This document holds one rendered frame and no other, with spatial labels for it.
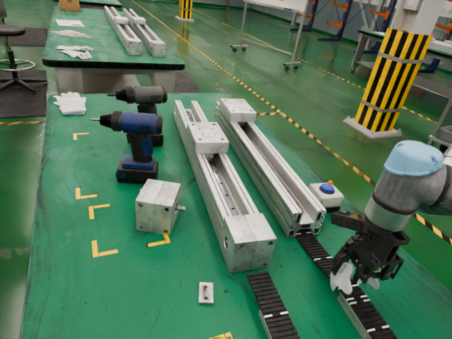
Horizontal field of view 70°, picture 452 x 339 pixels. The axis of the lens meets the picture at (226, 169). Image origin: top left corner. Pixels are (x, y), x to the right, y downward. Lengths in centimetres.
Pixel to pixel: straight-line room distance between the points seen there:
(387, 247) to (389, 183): 12
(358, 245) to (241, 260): 25
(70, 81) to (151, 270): 187
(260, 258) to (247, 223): 9
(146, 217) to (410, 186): 57
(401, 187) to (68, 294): 65
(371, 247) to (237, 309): 30
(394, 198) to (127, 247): 58
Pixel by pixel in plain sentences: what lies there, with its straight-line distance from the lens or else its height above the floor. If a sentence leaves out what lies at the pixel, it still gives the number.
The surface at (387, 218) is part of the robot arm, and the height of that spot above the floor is 104.
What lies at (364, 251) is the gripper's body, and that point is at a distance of 69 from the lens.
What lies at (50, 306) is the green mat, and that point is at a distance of 75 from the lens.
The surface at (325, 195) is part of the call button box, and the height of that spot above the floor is 84.
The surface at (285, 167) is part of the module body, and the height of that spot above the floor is 86.
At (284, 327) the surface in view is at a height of 81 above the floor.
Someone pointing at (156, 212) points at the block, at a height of 85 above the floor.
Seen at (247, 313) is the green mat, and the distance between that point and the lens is 72.
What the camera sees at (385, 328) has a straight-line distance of 77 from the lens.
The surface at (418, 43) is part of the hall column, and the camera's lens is 399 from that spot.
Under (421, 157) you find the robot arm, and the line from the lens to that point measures 58.
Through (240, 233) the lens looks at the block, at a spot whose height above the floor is 87.
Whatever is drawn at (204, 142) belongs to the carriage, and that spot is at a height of 90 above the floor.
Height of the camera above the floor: 136
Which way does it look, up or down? 31 degrees down
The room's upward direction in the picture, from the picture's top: 9 degrees clockwise
